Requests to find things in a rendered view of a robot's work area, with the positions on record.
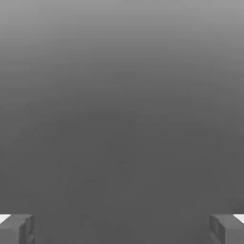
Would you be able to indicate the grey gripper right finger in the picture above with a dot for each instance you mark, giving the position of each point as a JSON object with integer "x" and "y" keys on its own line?
{"x": 230, "y": 231}

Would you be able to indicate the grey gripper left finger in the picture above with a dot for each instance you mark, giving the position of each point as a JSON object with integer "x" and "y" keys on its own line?
{"x": 13, "y": 230}

